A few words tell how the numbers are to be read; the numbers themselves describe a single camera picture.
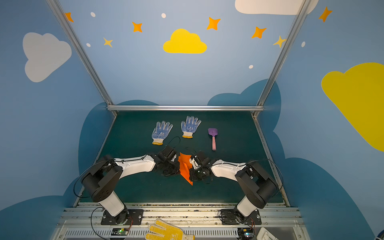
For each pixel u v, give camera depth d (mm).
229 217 752
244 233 716
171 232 704
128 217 734
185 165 880
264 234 689
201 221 746
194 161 859
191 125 1148
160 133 1077
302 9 702
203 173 665
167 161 769
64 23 735
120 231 717
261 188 456
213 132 1077
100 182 459
